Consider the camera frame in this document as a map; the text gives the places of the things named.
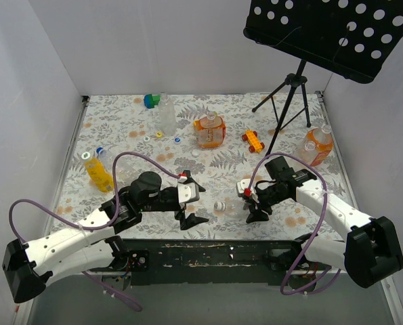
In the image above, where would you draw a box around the clear ribbed plastic bottle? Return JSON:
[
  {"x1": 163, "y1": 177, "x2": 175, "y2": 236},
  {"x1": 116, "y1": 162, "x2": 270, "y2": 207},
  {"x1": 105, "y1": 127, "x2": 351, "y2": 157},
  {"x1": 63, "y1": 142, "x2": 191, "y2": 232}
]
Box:
[{"x1": 213, "y1": 199, "x2": 248, "y2": 217}]

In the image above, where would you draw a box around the orange label tea bottle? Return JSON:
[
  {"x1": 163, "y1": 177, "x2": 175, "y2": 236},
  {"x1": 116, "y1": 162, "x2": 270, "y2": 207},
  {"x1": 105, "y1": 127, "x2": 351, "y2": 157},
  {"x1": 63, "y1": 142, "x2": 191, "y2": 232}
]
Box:
[{"x1": 194, "y1": 112, "x2": 226, "y2": 148}]

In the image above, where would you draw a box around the clear Pocari Sweat bottle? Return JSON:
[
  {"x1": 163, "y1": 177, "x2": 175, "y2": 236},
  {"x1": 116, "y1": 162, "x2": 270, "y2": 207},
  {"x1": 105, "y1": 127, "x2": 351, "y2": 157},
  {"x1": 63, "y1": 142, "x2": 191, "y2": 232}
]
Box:
[{"x1": 158, "y1": 93, "x2": 177, "y2": 136}]

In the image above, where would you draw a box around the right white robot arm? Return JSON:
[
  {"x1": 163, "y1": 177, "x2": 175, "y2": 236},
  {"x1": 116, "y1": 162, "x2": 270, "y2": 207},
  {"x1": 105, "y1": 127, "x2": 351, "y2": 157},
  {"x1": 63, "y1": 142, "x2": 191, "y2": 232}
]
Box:
[{"x1": 236, "y1": 154, "x2": 403, "y2": 288}]

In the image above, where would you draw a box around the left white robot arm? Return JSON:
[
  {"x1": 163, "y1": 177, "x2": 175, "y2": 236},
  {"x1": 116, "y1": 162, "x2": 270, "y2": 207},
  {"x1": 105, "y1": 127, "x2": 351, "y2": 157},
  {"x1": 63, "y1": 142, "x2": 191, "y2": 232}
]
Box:
[{"x1": 2, "y1": 171, "x2": 207, "y2": 303}]

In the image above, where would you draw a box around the small clear bottle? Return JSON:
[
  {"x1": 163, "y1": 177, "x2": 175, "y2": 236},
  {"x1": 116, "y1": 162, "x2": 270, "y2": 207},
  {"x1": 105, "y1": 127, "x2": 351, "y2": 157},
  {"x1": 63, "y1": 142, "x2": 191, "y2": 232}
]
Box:
[{"x1": 293, "y1": 140, "x2": 318, "y2": 167}]

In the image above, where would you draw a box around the yellow juice bottle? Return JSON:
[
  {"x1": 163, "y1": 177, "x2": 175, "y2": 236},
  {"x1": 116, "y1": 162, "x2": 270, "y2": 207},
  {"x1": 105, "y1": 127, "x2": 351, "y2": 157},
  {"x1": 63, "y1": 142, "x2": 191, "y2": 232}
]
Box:
[{"x1": 81, "y1": 152, "x2": 114, "y2": 193}]

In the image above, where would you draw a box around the clear bottle blue cap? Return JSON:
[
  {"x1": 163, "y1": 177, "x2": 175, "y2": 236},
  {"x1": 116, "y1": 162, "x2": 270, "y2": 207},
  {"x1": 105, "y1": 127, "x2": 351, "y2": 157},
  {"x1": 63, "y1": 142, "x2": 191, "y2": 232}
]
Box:
[{"x1": 96, "y1": 146, "x2": 137, "y2": 180}]

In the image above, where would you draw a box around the orange soda bottle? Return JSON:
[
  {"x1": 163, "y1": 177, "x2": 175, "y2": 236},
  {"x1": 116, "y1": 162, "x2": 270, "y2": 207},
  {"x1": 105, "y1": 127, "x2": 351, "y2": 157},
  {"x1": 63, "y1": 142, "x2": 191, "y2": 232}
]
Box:
[{"x1": 305, "y1": 125, "x2": 333, "y2": 167}]

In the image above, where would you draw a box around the floral table mat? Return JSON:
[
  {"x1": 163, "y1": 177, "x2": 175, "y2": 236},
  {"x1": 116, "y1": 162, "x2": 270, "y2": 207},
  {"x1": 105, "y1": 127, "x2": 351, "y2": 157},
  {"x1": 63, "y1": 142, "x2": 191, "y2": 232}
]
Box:
[{"x1": 56, "y1": 93, "x2": 337, "y2": 240}]

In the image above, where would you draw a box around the orange toy car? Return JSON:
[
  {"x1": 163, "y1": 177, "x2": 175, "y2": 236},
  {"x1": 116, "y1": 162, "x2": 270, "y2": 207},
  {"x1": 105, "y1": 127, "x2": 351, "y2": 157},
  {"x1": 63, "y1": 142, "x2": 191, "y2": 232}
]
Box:
[{"x1": 241, "y1": 129, "x2": 265, "y2": 153}]

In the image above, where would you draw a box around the blue green toy block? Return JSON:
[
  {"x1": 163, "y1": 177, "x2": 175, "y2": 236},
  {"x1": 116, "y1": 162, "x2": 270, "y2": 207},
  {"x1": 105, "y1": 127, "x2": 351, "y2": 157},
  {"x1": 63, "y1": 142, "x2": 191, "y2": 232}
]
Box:
[{"x1": 144, "y1": 93, "x2": 161, "y2": 109}]

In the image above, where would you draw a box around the black music stand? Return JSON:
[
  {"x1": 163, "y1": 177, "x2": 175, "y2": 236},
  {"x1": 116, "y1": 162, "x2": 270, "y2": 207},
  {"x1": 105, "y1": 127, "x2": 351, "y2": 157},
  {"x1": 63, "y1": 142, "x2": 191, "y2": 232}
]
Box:
[{"x1": 242, "y1": 0, "x2": 403, "y2": 160}]

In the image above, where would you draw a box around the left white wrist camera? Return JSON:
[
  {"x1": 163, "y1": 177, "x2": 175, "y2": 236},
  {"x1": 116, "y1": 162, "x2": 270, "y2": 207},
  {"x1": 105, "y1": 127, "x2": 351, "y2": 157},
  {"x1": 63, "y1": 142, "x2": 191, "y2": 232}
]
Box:
[{"x1": 177, "y1": 172, "x2": 200, "y2": 204}]

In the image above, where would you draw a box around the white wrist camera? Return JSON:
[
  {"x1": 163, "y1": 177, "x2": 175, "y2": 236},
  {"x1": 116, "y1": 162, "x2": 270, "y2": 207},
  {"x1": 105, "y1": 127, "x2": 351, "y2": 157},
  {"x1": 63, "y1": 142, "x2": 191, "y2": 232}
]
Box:
[
  {"x1": 236, "y1": 178, "x2": 256, "y2": 198},
  {"x1": 177, "y1": 172, "x2": 200, "y2": 204}
]

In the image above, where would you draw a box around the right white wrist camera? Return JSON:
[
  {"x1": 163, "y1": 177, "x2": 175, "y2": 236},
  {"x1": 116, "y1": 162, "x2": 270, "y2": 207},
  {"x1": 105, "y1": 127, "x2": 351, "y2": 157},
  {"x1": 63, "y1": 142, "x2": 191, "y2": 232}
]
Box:
[{"x1": 236, "y1": 178, "x2": 256, "y2": 198}]

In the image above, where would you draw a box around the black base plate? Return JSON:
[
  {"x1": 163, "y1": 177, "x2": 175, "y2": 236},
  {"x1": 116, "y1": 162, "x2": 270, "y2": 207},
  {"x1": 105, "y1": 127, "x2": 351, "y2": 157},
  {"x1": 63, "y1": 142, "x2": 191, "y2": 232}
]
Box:
[{"x1": 89, "y1": 238, "x2": 333, "y2": 287}]

